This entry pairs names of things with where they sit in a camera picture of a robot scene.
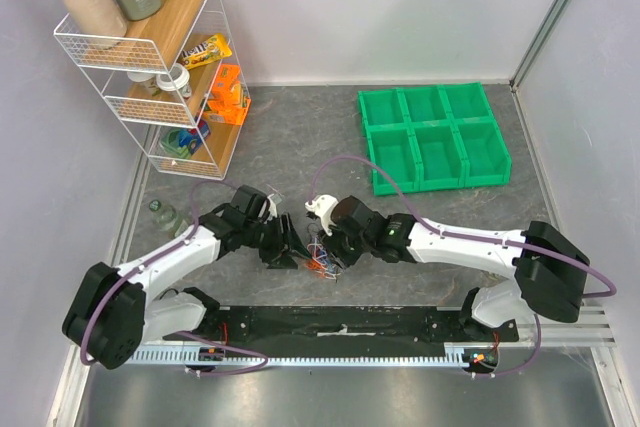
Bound beige pump bottle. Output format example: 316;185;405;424
62;0;128;49

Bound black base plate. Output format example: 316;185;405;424
194;306;519;343

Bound green six-compartment bin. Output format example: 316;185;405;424
358;83;512;193

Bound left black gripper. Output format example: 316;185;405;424
243;212;312;270

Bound orange wire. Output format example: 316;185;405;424
299;254;334;278

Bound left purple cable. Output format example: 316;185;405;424
79;179;271;378

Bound orange snack box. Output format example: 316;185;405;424
203;64;251;125

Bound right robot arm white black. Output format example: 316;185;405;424
306;195;589;341

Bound yellow candy bag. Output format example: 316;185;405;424
179;33;233;70

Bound green blue toy car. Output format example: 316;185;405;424
160;120;211;159

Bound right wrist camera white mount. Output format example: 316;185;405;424
305;194;338;236

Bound slotted cable duct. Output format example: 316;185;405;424
127;341;474;367

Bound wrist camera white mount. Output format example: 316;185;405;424
266;192;283;220
305;194;338;236

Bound clear glass bottle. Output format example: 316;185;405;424
148;199;189;238

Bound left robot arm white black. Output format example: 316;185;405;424
62;185;310;369

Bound white wire shelf rack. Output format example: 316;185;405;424
54;0;241;180

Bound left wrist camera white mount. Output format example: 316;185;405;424
266;192;283;220

